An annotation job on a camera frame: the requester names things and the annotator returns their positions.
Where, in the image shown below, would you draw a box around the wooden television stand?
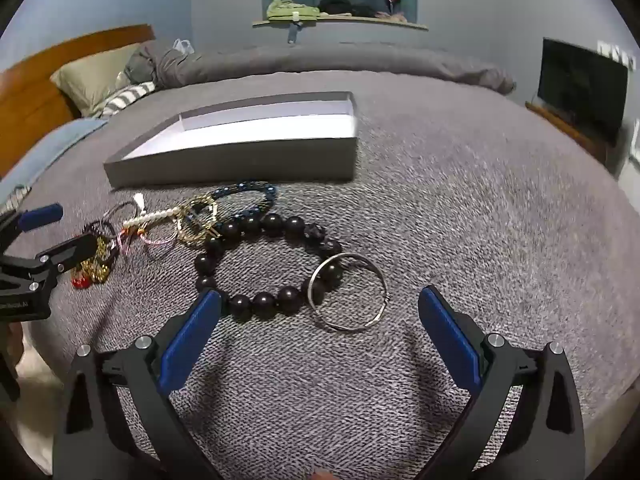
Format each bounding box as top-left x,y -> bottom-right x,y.
525,101 -> 621,166

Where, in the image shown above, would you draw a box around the striped grey white pillow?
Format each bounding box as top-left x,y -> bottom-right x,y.
92,81 -> 157,118

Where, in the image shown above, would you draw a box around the light blue sheet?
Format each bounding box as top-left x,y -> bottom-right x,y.
0,119 -> 108,202

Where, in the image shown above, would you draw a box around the white wall sockets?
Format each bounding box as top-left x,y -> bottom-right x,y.
597,40 -> 637,69

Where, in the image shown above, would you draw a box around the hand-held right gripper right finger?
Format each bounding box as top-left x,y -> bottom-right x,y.
417,285 -> 588,480

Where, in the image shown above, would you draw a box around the wooden headboard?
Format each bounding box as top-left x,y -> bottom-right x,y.
0,24 -> 156,178

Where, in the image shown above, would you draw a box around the blue bead bracelet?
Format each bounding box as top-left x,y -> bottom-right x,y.
210,181 -> 277,227

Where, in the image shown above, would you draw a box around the black television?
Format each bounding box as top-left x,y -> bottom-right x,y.
537,37 -> 629,147

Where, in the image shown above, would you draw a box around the grey fuzzy blanket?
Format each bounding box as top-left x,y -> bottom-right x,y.
0,70 -> 640,480

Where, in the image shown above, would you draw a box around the wooden window shelf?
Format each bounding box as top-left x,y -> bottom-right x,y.
251,14 -> 429,31

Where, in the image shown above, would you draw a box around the black bead bracelet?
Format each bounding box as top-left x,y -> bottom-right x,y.
194,213 -> 346,322

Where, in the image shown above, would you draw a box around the thin silver ring bracelet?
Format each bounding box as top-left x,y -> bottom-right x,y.
98,200 -> 144,235

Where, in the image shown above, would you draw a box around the silver bangle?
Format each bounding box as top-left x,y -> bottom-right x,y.
308,252 -> 388,332

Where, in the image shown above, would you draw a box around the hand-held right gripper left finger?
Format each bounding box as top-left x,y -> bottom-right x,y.
52,287 -> 223,480

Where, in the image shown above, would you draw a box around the rolled grey duvet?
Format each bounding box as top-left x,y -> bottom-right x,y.
127,40 -> 516,97

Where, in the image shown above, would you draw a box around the gold chain with red beads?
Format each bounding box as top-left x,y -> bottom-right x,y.
71,237 -> 121,290

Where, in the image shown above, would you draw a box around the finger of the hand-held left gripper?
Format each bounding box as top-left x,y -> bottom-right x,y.
0,203 -> 65,250
34,234 -> 97,277

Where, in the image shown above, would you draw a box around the green cloth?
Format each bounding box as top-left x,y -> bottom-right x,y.
266,0 -> 321,22

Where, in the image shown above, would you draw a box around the grey shallow cardboard box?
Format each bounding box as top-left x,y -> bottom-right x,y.
103,91 -> 360,192

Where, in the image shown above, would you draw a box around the beige pillow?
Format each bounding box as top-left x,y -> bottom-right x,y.
50,42 -> 146,118

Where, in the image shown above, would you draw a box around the gold wreath hair clip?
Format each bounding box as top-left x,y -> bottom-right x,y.
177,195 -> 219,248

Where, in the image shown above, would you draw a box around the black cloth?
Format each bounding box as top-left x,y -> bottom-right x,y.
317,0 -> 376,17

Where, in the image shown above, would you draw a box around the white pearl bracelet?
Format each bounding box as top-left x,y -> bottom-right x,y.
122,205 -> 188,229

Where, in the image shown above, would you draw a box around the pink string bracelet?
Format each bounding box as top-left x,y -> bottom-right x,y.
117,227 -> 181,261

